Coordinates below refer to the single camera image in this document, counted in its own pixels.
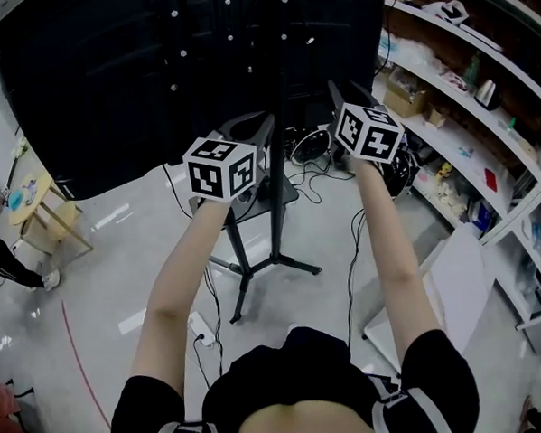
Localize stainless steel kettle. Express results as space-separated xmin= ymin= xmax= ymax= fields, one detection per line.
xmin=472 ymin=79 xmax=504 ymax=114

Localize person's black t-shirt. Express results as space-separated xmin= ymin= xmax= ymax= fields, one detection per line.
xmin=104 ymin=317 xmax=481 ymax=433

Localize red cloth bag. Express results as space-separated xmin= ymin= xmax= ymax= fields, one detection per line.
xmin=0 ymin=376 xmax=28 ymax=433

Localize large cardboard box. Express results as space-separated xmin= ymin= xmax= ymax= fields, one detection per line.
xmin=381 ymin=64 xmax=430 ymax=120

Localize white curved shelving unit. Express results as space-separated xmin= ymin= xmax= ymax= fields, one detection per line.
xmin=367 ymin=0 xmax=541 ymax=340

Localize clear plastic bags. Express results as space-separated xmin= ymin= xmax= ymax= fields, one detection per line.
xmin=377 ymin=33 xmax=434 ymax=73

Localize white folded table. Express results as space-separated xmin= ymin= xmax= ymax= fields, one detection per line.
xmin=357 ymin=246 xmax=452 ymax=379

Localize small wooden table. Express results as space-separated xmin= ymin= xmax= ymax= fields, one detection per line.
xmin=5 ymin=168 xmax=95 ymax=259

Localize black and white pouch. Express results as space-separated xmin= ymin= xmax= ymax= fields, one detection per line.
xmin=421 ymin=0 xmax=471 ymax=28

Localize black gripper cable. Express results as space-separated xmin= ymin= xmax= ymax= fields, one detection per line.
xmin=202 ymin=262 xmax=227 ymax=379
xmin=339 ymin=208 xmax=374 ymax=344

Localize black glossy helmet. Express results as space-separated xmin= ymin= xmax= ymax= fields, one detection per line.
xmin=287 ymin=127 xmax=333 ymax=166
xmin=384 ymin=147 xmax=423 ymax=201

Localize person's left forearm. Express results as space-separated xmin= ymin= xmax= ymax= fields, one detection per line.
xmin=121 ymin=197 xmax=245 ymax=409

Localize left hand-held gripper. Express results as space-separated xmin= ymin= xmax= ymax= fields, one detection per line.
xmin=181 ymin=110 xmax=281 ymax=207

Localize blue box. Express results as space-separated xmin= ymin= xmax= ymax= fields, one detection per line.
xmin=471 ymin=198 xmax=497 ymax=230

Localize green bottle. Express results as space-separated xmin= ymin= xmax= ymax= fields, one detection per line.
xmin=462 ymin=52 xmax=484 ymax=82

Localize small cardboard box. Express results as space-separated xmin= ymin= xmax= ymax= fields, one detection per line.
xmin=425 ymin=105 xmax=449 ymax=129

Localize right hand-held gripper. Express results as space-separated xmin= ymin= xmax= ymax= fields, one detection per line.
xmin=327 ymin=76 xmax=407 ymax=169

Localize pile of white plastic parts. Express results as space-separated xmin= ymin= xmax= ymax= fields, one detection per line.
xmin=424 ymin=177 xmax=469 ymax=220

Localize person's right forearm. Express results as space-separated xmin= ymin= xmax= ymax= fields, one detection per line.
xmin=352 ymin=155 xmax=445 ymax=374

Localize person's right shoulder strap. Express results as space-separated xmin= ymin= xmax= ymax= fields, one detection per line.
xmin=368 ymin=373 xmax=451 ymax=433

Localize red card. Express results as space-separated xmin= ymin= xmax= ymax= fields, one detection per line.
xmin=482 ymin=166 xmax=501 ymax=195

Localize small black box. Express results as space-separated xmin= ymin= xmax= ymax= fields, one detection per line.
xmin=246 ymin=176 xmax=272 ymax=202

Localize black plugged-in cable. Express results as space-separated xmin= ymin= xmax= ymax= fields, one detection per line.
xmin=191 ymin=332 xmax=212 ymax=391

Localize clear plastic storage box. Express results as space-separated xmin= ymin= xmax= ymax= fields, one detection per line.
xmin=512 ymin=262 xmax=541 ymax=319

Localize white power strip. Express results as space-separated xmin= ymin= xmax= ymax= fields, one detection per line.
xmin=186 ymin=309 xmax=218 ymax=351

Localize grey TV stand shelf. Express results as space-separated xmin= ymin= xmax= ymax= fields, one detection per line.
xmin=222 ymin=164 xmax=302 ymax=224

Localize person's upper chest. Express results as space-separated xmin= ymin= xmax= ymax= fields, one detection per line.
xmin=234 ymin=398 xmax=378 ymax=433

